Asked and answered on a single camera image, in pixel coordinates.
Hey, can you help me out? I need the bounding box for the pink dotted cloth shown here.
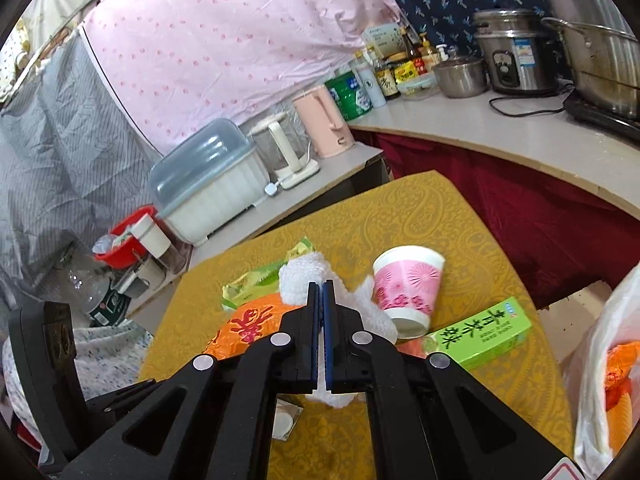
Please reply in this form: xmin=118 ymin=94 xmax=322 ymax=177
xmin=80 ymin=0 xmax=401 ymax=156

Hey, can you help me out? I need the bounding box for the cream hanging cloth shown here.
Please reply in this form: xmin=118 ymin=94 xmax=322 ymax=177
xmin=0 ymin=0 xmax=116 ymax=106

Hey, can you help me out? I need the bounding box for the black power cable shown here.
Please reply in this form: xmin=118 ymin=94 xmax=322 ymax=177
xmin=489 ymin=85 xmax=573 ymax=118

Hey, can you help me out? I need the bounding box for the white canister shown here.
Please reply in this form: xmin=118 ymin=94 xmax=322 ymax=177
xmin=130 ymin=212 xmax=173 ymax=256

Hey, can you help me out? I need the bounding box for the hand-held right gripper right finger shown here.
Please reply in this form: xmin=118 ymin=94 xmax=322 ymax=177
xmin=322 ymin=280 xmax=586 ymax=480

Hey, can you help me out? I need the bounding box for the yellow foam fruit net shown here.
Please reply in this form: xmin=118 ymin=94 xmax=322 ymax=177
xmin=602 ymin=390 xmax=638 ymax=453

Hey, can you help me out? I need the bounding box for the dark soy sauce bottle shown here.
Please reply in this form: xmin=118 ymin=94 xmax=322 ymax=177
xmin=372 ymin=52 xmax=401 ymax=101

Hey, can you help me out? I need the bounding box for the pink flower paper cup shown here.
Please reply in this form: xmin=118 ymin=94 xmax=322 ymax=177
xmin=372 ymin=245 xmax=446 ymax=338

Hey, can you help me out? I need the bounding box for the large steel steamer pot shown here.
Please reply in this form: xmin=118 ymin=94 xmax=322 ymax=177
xmin=537 ymin=0 xmax=640 ymax=121

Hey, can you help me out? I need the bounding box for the pink electric kettle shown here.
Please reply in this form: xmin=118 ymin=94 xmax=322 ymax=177
xmin=291 ymin=85 xmax=355 ymax=159

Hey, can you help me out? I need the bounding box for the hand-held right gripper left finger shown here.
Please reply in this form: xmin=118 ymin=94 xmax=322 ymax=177
xmin=59 ymin=281 xmax=320 ymax=480

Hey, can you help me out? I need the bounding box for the red label sauce bottle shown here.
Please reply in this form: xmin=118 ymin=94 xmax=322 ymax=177
xmin=402 ymin=27 xmax=426 ymax=73

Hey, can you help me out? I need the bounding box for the white bagged bin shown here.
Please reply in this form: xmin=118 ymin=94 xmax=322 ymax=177
xmin=562 ymin=262 xmax=640 ymax=480

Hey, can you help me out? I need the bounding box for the white dish box blue lid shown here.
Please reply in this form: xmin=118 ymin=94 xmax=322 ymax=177
xmin=147 ymin=117 xmax=271 ymax=247

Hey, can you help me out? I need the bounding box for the red plastic basin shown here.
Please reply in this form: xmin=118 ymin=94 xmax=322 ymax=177
xmin=92 ymin=205 xmax=161 ymax=269

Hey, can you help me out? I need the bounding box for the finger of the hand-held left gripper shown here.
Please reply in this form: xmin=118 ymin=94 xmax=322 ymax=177
xmin=85 ymin=379 xmax=158 ymax=413

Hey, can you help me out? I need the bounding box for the dark red cloth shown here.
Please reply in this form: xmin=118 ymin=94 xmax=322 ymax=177
xmin=350 ymin=127 xmax=640 ymax=311

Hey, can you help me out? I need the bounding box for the black induction cooker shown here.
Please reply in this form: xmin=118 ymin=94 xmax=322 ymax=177
xmin=562 ymin=87 xmax=640 ymax=136

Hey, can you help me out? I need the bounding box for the grey side cabinet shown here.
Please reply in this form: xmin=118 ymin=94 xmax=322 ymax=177
xmin=127 ymin=140 xmax=391 ymax=321

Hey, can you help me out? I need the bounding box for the small steel pot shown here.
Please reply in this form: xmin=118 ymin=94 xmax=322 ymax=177
xmin=432 ymin=56 xmax=488 ymax=99

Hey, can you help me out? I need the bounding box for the grey striped cloth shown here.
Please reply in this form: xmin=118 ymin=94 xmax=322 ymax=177
xmin=0 ymin=25 xmax=166 ymax=306

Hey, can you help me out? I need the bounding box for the clear plastic container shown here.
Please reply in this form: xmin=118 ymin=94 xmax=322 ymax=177
xmin=140 ymin=245 xmax=188 ymax=291

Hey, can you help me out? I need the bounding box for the yellow green wipes packet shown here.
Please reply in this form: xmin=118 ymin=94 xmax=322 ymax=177
xmin=221 ymin=237 xmax=321 ymax=311

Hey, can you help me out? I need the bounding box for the clear food container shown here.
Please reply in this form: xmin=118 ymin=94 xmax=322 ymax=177
xmin=397 ymin=72 xmax=441 ymax=101

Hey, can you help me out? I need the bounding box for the green label bottle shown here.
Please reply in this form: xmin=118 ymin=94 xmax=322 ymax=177
xmin=89 ymin=285 xmax=133 ymax=328

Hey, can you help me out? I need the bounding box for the green carton box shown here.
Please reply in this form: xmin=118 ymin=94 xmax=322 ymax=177
xmin=425 ymin=297 xmax=533 ymax=372

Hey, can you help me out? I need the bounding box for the white glass kettle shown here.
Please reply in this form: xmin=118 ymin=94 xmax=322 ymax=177
xmin=247 ymin=112 xmax=321 ymax=191

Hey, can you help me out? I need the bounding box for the white floral cloth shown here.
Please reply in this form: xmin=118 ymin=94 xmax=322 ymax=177
xmin=2 ymin=317 xmax=153 ymax=441

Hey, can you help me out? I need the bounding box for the steel rice cooker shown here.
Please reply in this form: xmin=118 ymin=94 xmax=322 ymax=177
xmin=472 ymin=8 xmax=561 ymax=96

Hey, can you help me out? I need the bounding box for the orange snack packet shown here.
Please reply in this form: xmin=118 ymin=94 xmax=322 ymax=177
xmin=202 ymin=292 xmax=296 ymax=361

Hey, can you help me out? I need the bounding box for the green tin can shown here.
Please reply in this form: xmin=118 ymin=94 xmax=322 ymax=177
xmin=325 ymin=71 xmax=373 ymax=122

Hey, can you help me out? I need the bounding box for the yellow label jar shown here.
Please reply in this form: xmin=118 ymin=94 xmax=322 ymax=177
xmin=392 ymin=60 xmax=421 ymax=86

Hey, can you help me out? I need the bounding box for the yellow patterned tablecloth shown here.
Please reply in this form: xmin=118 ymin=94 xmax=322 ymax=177
xmin=137 ymin=170 xmax=576 ymax=480

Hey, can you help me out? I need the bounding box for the clear glass jar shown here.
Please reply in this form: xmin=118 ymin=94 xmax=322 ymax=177
xmin=52 ymin=255 xmax=111 ymax=316

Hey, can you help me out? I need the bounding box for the white plastic bottle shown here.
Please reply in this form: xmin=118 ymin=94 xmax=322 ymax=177
xmin=352 ymin=57 xmax=388 ymax=109

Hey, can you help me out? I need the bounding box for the navy patterned cloth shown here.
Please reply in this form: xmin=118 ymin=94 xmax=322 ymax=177
xmin=390 ymin=0 xmax=556 ymax=58

